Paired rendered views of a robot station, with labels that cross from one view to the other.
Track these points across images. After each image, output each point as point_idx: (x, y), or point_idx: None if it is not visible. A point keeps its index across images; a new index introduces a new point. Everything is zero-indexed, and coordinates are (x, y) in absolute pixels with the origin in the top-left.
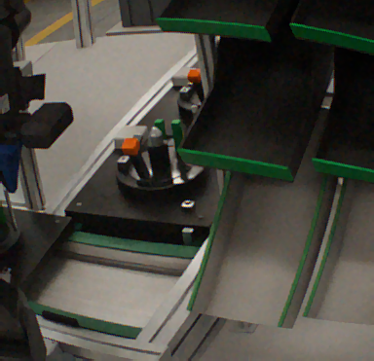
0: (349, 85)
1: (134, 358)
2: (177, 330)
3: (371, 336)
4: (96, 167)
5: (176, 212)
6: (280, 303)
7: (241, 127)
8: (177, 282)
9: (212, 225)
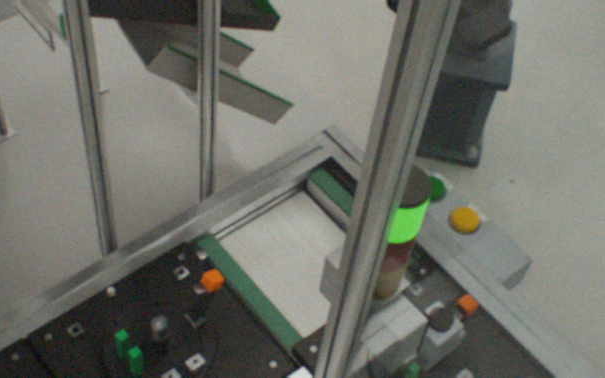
0: None
1: (344, 136)
2: (293, 148)
3: (140, 116)
4: None
5: (193, 279)
6: (233, 73)
7: (226, 5)
8: (255, 200)
9: (251, 84)
